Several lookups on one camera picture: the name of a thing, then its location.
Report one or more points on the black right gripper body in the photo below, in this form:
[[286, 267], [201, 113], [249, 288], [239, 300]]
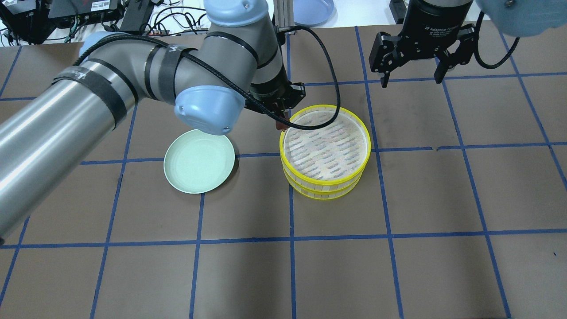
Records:
[[433, 27]]

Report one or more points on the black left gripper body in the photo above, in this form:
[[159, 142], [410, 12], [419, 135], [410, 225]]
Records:
[[269, 90]]

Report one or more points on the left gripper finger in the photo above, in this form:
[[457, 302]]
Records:
[[282, 115]]

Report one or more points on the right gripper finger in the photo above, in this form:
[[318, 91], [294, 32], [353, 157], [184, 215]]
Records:
[[468, 43], [385, 56]]

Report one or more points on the yellow steamer layer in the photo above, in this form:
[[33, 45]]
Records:
[[333, 156], [321, 192]]

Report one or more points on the brown bun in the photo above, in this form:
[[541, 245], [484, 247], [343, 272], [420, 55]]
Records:
[[281, 126]]

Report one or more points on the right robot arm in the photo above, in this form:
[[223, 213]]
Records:
[[516, 18]]

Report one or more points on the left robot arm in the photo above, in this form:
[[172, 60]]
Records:
[[239, 66]]

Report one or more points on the blue plate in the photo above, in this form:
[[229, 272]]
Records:
[[312, 13]]

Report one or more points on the pale green plate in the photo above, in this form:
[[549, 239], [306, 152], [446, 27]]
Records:
[[197, 162]]

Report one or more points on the aluminium frame post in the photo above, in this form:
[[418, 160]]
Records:
[[283, 15]]

